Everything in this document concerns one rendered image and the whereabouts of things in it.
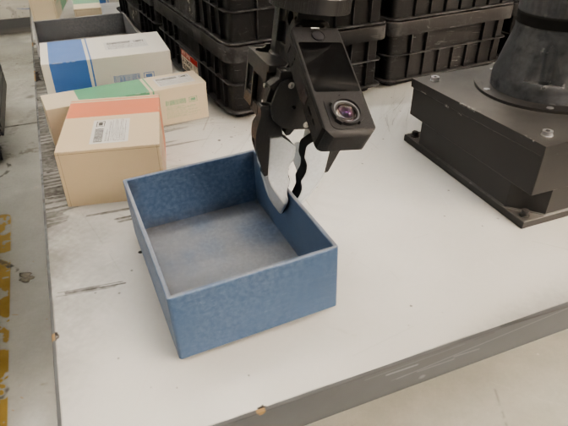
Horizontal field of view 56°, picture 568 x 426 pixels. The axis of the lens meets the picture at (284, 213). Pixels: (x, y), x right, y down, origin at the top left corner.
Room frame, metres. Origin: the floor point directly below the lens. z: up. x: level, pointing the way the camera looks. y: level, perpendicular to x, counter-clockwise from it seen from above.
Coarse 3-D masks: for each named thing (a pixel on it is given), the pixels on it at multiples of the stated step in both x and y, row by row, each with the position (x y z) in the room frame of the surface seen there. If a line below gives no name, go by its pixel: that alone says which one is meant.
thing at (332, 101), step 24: (288, 48) 0.45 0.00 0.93; (312, 48) 0.44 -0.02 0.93; (336, 48) 0.45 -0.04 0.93; (312, 72) 0.42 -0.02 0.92; (336, 72) 0.42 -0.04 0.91; (312, 96) 0.40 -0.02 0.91; (336, 96) 0.40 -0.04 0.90; (360, 96) 0.41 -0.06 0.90; (312, 120) 0.39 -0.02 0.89; (336, 120) 0.38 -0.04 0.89; (360, 120) 0.38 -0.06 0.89; (336, 144) 0.37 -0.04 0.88; (360, 144) 0.38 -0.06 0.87
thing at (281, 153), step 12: (276, 144) 0.44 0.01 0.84; (288, 144) 0.45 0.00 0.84; (276, 156) 0.44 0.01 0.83; (288, 156) 0.45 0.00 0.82; (276, 168) 0.44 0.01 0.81; (288, 168) 0.45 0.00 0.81; (264, 180) 0.45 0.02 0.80; (276, 180) 0.44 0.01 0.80; (288, 180) 0.45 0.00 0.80; (276, 192) 0.44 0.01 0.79; (276, 204) 0.45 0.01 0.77
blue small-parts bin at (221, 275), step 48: (144, 192) 0.49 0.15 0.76; (192, 192) 0.51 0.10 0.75; (240, 192) 0.53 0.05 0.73; (288, 192) 0.45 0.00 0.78; (144, 240) 0.39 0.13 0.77; (192, 240) 0.47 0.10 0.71; (240, 240) 0.46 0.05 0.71; (288, 240) 0.46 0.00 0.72; (192, 288) 0.39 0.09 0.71; (240, 288) 0.33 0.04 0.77; (288, 288) 0.34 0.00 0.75; (192, 336) 0.31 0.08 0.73; (240, 336) 0.33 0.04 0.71
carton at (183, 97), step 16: (144, 80) 0.82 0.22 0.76; (160, 80) 0.82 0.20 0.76; (176, 80) 0.82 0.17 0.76; (192, 80) 0.82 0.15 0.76; (48, 96) 0.76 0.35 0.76; (64, 96) 0.76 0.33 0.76; (80, 96) 0.76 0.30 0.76; (96, 96) 0.76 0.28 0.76; (112, 96) 0.76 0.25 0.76; (160, 96) 0.78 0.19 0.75; (176, 96) 0.80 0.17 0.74; (192, 96) 0.81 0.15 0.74; (48, 112) 0.71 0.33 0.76; (64, 112) 0.72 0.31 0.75; (176, 112) 0.79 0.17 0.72; (192, 112) 0.81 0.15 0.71; (208, 112) 0.82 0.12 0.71
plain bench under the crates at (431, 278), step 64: (192, 128) 0.77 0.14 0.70; (384, 128) 0.77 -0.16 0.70; (320, 192) 0.59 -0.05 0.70; (384, 192) 0.59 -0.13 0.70; (448, 192) 0.59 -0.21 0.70; (64, 256) 0.45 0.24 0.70; (128, 256) 0.45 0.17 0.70; (384, 256) 0.45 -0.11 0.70; (448, 256) 0.45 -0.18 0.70; (512, 256) 0.45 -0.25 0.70; (64, 320) 0.36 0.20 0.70; (128, 320) 0.36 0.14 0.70; (320, 320) 0.36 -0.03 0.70; (384, 320) 0.36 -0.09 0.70; (448, 320) 0.36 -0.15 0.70; (512, 320) 0.36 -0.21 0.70; (64, 384) 0.29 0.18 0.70; (128, 384) 0.29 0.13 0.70; (192, 384) 0.29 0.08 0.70; (256, 384) 0.29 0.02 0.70; (320, 384) 0.29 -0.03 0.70; (384, 384) 0.30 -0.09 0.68
